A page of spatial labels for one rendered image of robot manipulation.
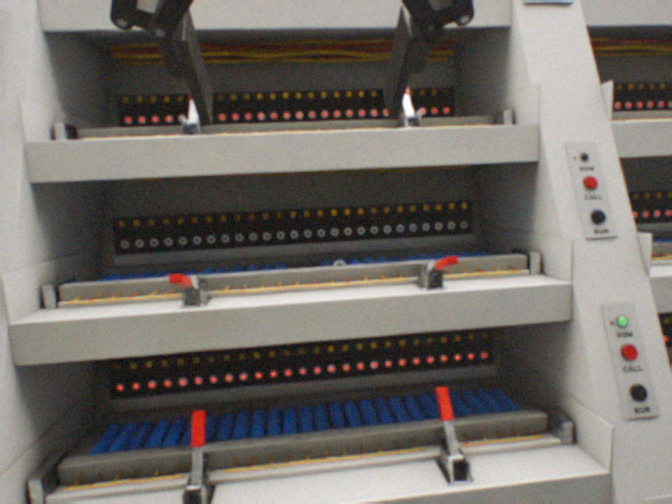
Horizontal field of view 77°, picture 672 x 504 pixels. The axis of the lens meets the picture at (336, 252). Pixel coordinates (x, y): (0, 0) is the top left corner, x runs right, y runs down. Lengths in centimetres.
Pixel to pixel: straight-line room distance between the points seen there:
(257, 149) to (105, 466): 39
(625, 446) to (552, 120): 38
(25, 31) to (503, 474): 74
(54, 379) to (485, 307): 51
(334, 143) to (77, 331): 34
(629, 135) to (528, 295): 26
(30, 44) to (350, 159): 40
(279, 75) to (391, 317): 50
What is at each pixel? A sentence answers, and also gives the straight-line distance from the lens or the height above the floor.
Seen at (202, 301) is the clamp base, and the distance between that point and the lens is 48.
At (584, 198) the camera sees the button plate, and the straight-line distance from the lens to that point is 59.
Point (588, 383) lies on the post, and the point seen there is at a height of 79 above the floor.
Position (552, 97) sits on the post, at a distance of 63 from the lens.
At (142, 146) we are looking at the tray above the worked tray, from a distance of 54.
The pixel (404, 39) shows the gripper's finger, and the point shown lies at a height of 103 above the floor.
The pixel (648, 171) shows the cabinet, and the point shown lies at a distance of 95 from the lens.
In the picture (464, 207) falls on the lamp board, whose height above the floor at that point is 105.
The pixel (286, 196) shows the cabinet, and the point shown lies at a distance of 70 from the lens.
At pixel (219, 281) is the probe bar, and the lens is 52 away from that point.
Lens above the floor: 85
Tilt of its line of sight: 13 degrees up
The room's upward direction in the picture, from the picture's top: 5 degrees counter-clockwise
